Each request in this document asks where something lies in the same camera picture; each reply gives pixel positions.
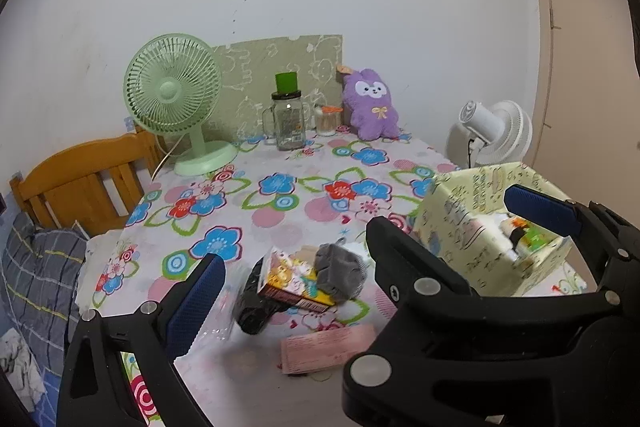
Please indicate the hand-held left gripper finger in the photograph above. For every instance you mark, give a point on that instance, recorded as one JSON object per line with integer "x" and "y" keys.
{"x": 197, "y": 302}

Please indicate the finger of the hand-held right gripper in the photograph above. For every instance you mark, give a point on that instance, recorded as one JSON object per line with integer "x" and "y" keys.
{"x": 540, "y": 209}
{"x": 400, "y": 257}

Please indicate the black umbrella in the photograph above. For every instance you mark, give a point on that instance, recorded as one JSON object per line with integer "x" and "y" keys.
{"x": 255, "y": 307}

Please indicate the grey soft cloth item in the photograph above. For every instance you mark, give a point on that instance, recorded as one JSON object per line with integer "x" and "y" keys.
{"x": 340, "y": 272}

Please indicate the yellow printed storage box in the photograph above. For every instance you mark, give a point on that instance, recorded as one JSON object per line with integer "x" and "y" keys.
{"x": 460, "y": 232}

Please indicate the yellow printed snack box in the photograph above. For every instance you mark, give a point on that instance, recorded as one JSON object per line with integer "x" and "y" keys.
{"x": 290, "y": 279}

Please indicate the green and orange package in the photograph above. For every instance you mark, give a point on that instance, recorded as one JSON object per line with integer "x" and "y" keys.
{"x": 532, "y": 238}

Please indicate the white bottle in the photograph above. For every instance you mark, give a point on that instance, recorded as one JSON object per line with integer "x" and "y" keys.
{"x": 502, "y": 232}

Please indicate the white fan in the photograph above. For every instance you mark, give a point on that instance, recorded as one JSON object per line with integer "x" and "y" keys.
{"x": 492, "y": 127}

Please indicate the floral tablecloth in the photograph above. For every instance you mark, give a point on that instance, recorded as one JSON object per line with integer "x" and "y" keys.
{"x": 300, "y": 207}

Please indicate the pink paper packet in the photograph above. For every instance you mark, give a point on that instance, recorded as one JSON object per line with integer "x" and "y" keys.
{"x": 325, "y": 347}

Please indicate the purple plush toy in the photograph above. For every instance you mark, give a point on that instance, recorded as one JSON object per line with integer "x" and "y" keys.
{"x": 372, "y": 107}

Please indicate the small jar with orange lid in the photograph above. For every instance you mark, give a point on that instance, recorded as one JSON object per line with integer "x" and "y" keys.
{"x": 327, "y": 122}

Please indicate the grey plaid pillow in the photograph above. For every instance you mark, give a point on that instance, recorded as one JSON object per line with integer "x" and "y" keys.
{"x": 35, "y": 277}

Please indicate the wooden bed headboard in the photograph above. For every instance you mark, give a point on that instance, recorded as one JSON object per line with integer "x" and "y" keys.
{"x": 75, "y": 182}

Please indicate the glass jar with green cap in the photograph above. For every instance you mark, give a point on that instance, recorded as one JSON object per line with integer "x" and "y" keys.
{"x": 287, "y": 127}

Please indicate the beige door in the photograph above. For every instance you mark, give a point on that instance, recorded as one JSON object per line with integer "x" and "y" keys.
{"x": 585, "y": 32}

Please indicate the white crumpled cloth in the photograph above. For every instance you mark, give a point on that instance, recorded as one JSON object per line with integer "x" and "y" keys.
{"x": 17, "y": 367}

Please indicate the green desk fan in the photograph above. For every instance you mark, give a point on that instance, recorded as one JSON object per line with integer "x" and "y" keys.
{"x": 170, "y": 92}

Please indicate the green patterned board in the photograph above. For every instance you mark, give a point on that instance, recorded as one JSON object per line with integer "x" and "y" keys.
{"x": 250, "y": 72}

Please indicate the wall socket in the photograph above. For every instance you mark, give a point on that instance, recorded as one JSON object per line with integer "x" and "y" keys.
{"x": 16, "y": 177}

